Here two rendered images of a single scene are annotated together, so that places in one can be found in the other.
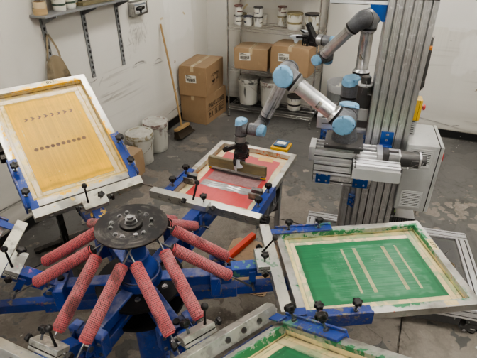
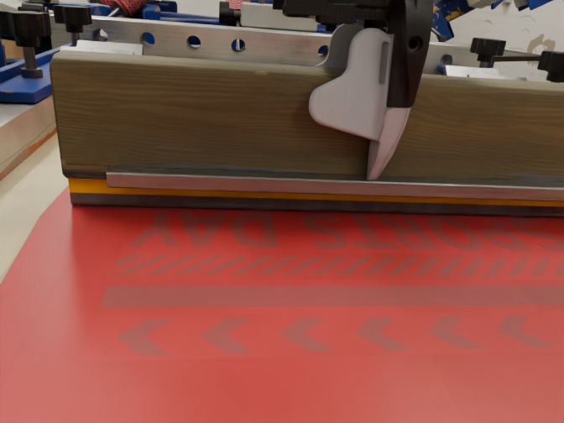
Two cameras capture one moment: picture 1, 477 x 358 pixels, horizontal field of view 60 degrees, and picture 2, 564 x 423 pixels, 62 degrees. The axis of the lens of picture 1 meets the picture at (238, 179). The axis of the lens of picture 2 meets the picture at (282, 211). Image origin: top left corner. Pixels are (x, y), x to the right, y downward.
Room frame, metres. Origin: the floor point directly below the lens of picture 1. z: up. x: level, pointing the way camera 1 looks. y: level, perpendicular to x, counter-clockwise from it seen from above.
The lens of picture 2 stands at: (2.59, -0.21, 1.09)
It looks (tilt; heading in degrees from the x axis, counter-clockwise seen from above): 25 degrees down; 148
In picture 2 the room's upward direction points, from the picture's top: 5 degrees clockwise
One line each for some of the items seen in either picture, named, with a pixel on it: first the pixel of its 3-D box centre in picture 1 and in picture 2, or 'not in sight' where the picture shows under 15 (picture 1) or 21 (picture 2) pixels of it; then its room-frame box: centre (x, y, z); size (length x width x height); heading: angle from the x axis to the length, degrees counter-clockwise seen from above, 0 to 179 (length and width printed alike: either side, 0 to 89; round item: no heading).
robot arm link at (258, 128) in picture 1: (257, 128); not in sight; (2.33, -0.12, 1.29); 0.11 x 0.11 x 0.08; 70
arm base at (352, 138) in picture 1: (345, 131); not in sight; (2.26, -0.64, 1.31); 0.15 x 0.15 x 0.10
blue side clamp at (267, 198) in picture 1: (262, 203); (60, 88); (1.99, -0.14, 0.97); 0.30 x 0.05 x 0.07; 156
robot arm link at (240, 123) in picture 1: (241, 126); not in sight; (2.35, -0.02, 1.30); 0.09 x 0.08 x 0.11; 70
